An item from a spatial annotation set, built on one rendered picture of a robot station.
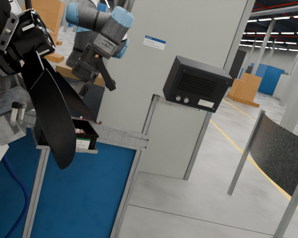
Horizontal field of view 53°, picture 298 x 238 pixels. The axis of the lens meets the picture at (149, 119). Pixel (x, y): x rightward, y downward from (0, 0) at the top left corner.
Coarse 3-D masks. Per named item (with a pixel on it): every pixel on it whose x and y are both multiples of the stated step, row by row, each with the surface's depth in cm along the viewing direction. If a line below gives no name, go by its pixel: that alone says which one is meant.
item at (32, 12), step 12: (24, 12) 75; (36, 12) 79; (24, 24) 73; (36, 24) 73; (12, 36) 73; (24, 36) 73; (36, 36) 74; (48, 36) 82; (12, 48) 75; (24, 48) 74; (36, 48) 75; (48, 48) 77; (0, 60) 73; (12, 60) 77; (12, 72) 77
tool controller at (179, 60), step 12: (180, 60) 131; (192, 60) 138; (180, 72) 130; (192, 72) 131; (204, 72) 132; (216, 72) 135; (168, 84) 138; (180, 84) 133; (192, 84) 134; (204, 84) 135; (216, 84) 135; (228, 84) 136; (168, 96) 136; (180, 96) 137; (192, 96) 137; (204, 96) 138; (216, 96) 139; (204, 108) 142; (216, 108) 143
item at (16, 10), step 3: (9, 0) 77; (15, 0) 78; (12, 3) 77; (15, 3) 78; (12, 6) 77; (15, 6) 78; (18, 6) 78; (12, 9) 77; (15, 9) 78; (18, 9) 78; (15, 12) 78; (18, 12) 78
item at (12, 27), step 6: (12, 12) 68; (18, 18) 71; (6, 24) 68; (12, 24) 70; (12, 30) 71; (0, 36) 68; (6, 36) 70; (0, 42) 69; (6, 42) 71; (0, 48) 70
